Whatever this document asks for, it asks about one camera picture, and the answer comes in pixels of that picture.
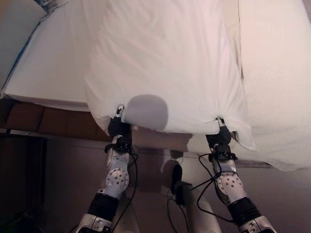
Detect white bed sheet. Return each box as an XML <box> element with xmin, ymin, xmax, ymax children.
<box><xmin>83</xmin><ymin>0</ymin><xmax>259</xmax><ymax>152</ymax></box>

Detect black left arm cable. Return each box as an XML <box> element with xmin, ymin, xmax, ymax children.
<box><xmin>111</xmin><ymin>151</ymin><xmax>139</xmax><ymax>233</ymax></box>

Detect brown wooden bed frame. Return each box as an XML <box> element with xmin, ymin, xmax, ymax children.
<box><xmin>0</xmin><ymin>96</ymin><xmax>115</xmax><ymax>144</ymax></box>

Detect robot dark foot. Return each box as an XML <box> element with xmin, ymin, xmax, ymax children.
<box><xmin>171</xmin><ymin>164</ymin><xmax>183</xmax><ymax>195</ymax></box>

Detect white mattress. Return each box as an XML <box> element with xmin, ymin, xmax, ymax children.
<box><xmin>0</xmin><ymin>0</ymin><xmax>104</xmax><ymax>113</ymax></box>

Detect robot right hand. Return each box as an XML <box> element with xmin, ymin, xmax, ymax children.
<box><xmin>205</xmin><ymin>116</ymin><xmax>233</xmax><ymax>147</ymax></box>

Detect blue patterned pillow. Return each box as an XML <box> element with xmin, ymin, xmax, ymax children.
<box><xmin>33</xmin><ymin>0</ymin><xmax>69</xmax><ymax>16</ymax></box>

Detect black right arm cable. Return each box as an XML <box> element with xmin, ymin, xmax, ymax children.
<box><xmin>190</xmin><ymin>153</ymin><xmax>241</xmax><ymax>223</ymax></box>

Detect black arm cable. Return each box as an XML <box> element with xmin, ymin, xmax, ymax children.
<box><xmin>111</xmin><ymin>151</ymin><xmax>139</xmax><ymax>233</ymax></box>
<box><xmin>190</xmin><ymin>153</ymin><xmax>241</xmax><ymax>223</ymax></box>

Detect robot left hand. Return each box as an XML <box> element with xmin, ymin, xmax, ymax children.
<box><xmin>107</xmin><ymin>103</ymin><xmax>133</xmax><ymax>138</ymax></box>

